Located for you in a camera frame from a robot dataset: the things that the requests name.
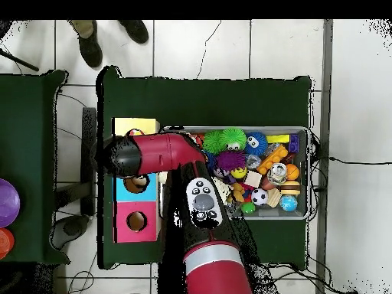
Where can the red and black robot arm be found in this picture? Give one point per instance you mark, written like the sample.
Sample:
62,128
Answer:
165,153

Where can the small soccer ball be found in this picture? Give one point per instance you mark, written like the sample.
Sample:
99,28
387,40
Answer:
260,197

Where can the person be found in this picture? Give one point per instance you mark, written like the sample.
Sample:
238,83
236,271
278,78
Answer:
90,46

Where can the purple spiky toy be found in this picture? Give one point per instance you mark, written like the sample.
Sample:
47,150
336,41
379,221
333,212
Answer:
231,160

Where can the silver mesh bin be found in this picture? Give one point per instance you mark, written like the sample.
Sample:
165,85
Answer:
301,183

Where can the large green spiky ball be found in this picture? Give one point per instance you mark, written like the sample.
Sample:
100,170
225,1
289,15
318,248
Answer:
235,137

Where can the wooden box with three holes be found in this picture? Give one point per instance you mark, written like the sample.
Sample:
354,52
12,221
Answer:
150,214

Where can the blue spiky ball with eyes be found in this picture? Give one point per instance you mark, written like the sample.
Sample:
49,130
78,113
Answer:
257,144

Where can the purple bowl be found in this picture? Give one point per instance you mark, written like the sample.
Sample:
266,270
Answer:
7,202

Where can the long orange building block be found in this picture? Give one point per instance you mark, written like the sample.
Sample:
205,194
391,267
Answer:
273,157

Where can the orange toy basketball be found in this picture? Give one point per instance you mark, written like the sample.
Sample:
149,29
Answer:
292,172

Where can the dark green table cloth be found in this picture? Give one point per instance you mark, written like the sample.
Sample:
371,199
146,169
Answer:
199,101
24,137

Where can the black stand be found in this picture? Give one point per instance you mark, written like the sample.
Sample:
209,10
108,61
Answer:
88,128

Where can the silver drink can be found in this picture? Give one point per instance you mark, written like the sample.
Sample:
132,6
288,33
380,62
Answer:
276,174

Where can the orange ribbed disc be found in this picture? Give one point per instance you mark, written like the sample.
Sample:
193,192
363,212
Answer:
5,243

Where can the black rod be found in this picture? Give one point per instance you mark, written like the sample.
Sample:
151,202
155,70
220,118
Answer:
27,64

